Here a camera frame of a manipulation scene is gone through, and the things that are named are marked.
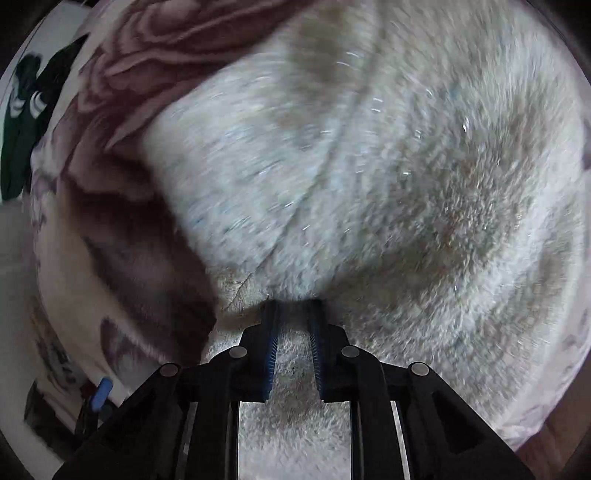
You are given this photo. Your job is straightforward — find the white fuzzy jacket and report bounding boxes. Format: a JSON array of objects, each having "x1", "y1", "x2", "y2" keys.
[{"x1": 141, "y1": 0, "x2": 589, "y2": 480}]

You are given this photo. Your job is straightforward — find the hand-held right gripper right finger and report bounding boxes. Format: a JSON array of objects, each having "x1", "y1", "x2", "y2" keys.
[{"x1": 308, "y1": 300, "x2": 537, "y2": 480}]

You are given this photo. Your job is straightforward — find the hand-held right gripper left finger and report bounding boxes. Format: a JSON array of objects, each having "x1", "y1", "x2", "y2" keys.
[{"x1": 52, "y1": 300, "x2": 279, "y2": 480}]

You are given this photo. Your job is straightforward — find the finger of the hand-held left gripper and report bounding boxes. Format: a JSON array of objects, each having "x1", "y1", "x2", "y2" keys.
[{"x1": 76, "y1": 377, "x2": 114, "y2": 439}]

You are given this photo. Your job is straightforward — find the black cloth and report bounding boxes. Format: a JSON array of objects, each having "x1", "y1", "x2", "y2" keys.
[{"x1": 39, "y1": 36, "x2": 89, "y2": 90}]

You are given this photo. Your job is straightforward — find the green pants with white stripes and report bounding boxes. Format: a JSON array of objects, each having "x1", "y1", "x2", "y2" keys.
[{"x1": 0, "y1": 51, "x2": 51, "y2": 201}]

